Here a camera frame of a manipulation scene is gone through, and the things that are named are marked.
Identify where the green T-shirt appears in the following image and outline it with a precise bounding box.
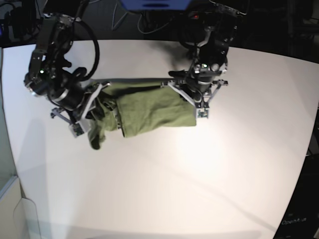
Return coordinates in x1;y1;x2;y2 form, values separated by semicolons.
88;82;196;150

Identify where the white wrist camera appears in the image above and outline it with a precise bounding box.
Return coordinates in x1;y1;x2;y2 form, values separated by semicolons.
68;119;91;138
196;108;209;119

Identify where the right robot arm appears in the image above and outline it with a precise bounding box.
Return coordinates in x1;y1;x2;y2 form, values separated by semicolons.
24;14;100;124

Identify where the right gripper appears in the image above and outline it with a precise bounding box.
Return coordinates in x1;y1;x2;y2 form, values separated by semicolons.
48;81;111;124

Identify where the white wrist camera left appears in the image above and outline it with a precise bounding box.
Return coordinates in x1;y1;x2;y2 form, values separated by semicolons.
196;108;209;119

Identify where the black OpenArm case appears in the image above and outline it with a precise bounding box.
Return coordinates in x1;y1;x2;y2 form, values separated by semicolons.
274;154;319;239

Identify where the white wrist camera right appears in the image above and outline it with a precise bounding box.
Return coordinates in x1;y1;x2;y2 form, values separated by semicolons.
68;119;91;138

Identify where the blue box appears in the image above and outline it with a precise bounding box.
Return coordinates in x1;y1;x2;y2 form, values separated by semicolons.
121;0;191;11

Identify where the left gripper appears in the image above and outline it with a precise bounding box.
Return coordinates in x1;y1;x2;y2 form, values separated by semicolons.
161;76;229;109

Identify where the white cable on floor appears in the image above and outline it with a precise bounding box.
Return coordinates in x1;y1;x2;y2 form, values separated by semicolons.
79;0;133;32

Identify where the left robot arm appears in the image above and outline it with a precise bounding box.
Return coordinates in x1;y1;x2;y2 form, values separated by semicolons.
166;0;250;117

